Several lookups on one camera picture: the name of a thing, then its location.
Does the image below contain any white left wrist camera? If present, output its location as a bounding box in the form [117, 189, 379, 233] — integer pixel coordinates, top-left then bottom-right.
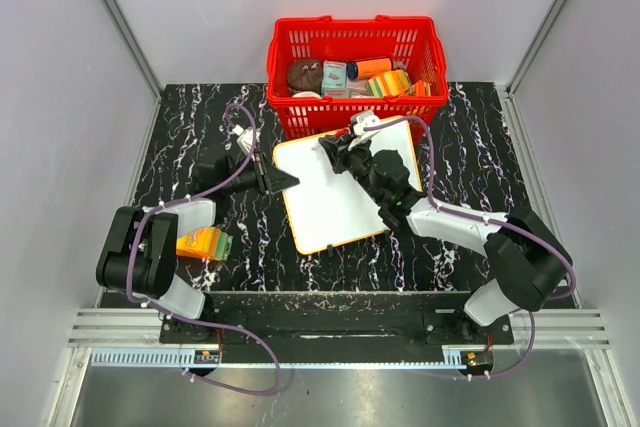
[232, 125, 255, 155]

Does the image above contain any yellow orange snack box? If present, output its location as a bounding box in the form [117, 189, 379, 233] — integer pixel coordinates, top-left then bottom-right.
[367, 69, 412, 98]

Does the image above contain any orange green snack box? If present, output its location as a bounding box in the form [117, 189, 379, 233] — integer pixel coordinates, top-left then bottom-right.
[176, 227, 233, 261]

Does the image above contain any red whiteboard marker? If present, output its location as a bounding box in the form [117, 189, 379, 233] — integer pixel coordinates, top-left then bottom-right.
[318, 128, 355, 153]

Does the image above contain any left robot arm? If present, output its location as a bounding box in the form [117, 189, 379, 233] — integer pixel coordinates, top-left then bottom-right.
[96, 152, 300, 343]

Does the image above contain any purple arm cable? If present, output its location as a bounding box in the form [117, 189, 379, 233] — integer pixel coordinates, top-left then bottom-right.
[124, 104, 284, 395]
[362, 115, 577, 381]

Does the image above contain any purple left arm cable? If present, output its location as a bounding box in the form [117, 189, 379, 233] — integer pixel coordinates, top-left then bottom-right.
[124, 104, 284, 395]

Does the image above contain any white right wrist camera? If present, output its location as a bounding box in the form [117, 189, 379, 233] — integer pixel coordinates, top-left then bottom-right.
[348, 110, 382, 151]

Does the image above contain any red plastic basket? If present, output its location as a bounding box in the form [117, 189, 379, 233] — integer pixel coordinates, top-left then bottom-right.
[266, 15, 449, 139]

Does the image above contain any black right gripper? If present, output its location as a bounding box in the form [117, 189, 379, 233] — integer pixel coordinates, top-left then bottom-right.
[321, 133, 385, 205]

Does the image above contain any blue capped yellow bottle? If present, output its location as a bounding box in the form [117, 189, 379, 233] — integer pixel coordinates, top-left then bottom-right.
[346, 57, 393, 80]

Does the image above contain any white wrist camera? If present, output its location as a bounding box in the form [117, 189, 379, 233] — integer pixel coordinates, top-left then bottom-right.
[232, 125, 255, 155]
[348, 110, 382, 151]

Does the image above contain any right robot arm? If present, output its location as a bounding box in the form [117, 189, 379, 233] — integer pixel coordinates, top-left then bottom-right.
[319, 135, 571, 343]

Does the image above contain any yellow framed whiteboard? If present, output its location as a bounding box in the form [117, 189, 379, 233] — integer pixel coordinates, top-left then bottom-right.
[272, 115, 424, 255]

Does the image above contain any teal small box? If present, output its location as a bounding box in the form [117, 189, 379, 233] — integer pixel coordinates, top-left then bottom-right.
[321, 60, 347, 93]

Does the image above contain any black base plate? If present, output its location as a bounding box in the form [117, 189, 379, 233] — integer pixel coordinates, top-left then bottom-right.
[158, 291, 515, 346]

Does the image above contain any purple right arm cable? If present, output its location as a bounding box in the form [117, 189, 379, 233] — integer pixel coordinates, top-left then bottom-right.
[362, 115, 577, 381]

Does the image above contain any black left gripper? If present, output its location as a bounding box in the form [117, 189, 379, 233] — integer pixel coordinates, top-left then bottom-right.
[222, 152, 299, 197]

